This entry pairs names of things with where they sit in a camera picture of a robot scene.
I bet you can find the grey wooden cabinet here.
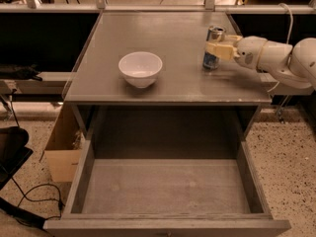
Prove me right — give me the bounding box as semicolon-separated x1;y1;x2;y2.
65;12;271;144

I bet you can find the white ceramic bowl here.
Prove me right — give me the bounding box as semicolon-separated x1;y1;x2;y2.
118;51;163;88

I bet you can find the open grey top drawer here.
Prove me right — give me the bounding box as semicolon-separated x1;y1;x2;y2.
42;106;292;237

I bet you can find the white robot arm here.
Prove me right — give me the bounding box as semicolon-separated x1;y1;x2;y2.
205;36;316;89

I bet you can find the cardboard box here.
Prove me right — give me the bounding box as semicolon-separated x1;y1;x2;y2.
43;104;82;182

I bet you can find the black chair base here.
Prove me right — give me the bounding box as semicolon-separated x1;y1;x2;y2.
0;126;45;229

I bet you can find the blue silver redbull can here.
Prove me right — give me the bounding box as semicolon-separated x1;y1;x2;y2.
202;26;226;71

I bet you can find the metal frame railing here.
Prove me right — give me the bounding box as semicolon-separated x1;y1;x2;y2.
0;0;316;16

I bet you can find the black floor cable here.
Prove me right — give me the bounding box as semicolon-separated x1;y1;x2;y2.
9;177;65;223

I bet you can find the white hanging cable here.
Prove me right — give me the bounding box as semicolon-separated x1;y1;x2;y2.
266;2;294;94

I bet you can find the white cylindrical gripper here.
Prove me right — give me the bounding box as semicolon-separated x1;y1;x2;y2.
205;35;268;69

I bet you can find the black cloth on rail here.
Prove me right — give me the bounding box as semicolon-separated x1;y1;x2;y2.
0;64;42;81

